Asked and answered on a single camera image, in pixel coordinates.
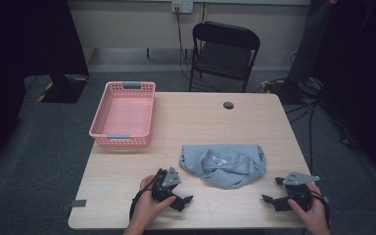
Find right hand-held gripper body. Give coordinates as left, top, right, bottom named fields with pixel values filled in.
left=282, top=171, right=321, bottom=212

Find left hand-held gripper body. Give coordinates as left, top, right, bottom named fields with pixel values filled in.
left=151, top=166, right=182, bottom=204

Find light blue t-shirt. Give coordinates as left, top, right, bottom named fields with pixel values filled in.
left=178, top=143, right=267, bottom=190

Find person's left hand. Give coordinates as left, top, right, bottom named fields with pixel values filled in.
left=131, top=174, right=177, bottom=229

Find person's right hand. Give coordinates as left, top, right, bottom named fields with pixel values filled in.
left=288, top=182, right=329, bottom=229

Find pink plastic basket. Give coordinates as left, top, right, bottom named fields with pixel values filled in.
left=88, top=80, right=157, bottom=148

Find black floor equipment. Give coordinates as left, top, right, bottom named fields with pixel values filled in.
left=262, top=77, right=322, bottom=106

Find black folding chair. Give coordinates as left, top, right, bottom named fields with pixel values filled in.
left=188, top=21, right=261, bottom=93

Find black stand base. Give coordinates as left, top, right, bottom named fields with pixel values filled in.
left=37, top=73, right=89, bottom=104

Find dark curtain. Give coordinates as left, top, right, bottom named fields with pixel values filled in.
left=309, top=0, right=376, bottom=190
left=0, top=0, right=90, bottom=172

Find right hand-held gripper cable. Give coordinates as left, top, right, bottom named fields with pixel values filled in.
left=309, top=190, right=331, bottom=226

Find hand-held gripper cable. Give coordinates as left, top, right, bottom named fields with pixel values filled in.
left=129, top=169, right=161, bottom=220
left=309, top=190, right=331, bottom=226

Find left hand-held gripper cable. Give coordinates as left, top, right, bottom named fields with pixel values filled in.
left=129, top=169, right=161, bottom=220

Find black floor cables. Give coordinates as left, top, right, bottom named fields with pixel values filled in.
left=285, top=97, right=361, bottom=174

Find black wall outlet cable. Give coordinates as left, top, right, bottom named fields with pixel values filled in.
left=175, top=6, right=223, bottom=92

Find white wall power outlet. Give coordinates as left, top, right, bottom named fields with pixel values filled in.
left=171, top=0, right=194, bottom=15

